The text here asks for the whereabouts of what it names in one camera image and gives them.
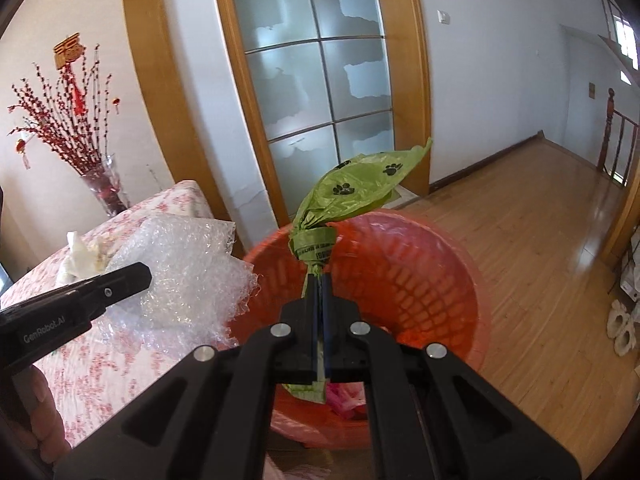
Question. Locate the beige slippers pair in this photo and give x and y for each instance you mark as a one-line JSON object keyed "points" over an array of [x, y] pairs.
{"points": [[620, 329]]}

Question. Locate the white light switch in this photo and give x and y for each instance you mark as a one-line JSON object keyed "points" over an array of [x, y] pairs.
{"points": [[443, 17]]}

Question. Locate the bubble wrap sheet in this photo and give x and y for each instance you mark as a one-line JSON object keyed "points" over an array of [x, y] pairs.
{"points": [[197, 289]]}

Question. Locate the light green paw bag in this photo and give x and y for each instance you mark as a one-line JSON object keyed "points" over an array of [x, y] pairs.
{"points": [[356, 186]]}

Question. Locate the orange mesh trash basket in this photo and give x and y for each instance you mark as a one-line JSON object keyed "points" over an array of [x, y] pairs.
{"points": [[406, 276]]}

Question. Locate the wooden stair railing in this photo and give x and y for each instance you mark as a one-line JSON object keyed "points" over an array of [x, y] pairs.
{"points": [[619, 142]]}

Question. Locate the operator left hand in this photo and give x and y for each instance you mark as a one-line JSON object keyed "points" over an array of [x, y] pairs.
{"points": [[46, 434]]}

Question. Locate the frosted glass sliding door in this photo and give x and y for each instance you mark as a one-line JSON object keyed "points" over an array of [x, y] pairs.
{"points": [[320, 74]]}

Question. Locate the glass vase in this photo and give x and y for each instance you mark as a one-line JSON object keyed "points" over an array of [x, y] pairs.
{"points": [[105, 184]]}

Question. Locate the wooden pillar trim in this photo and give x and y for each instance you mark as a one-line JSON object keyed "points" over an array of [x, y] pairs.
{"points": [[165, 100]]}

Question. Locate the white paper sheet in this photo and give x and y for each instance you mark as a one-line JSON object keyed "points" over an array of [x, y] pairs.
{"points": [[83, 260]]}

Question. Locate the black wire storage shelf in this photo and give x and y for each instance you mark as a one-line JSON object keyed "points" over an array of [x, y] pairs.
{"points": [[627, 269]]}

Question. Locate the wooden door frame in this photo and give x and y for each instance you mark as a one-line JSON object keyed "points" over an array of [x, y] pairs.
{"points": [[408, 66]]}

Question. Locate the red berry branches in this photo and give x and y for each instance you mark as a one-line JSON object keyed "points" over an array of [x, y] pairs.
{"points": [[70, 113]]}

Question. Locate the pink plastic bag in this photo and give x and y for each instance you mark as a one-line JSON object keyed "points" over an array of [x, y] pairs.
{"points": [[347, 400]]}

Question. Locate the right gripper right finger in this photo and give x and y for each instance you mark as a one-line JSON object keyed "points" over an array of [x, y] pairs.
{"points": [[431, 416]]}

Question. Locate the gold red fu ornament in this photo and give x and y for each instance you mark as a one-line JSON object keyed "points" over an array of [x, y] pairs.
{"points": [[65, 53]]}

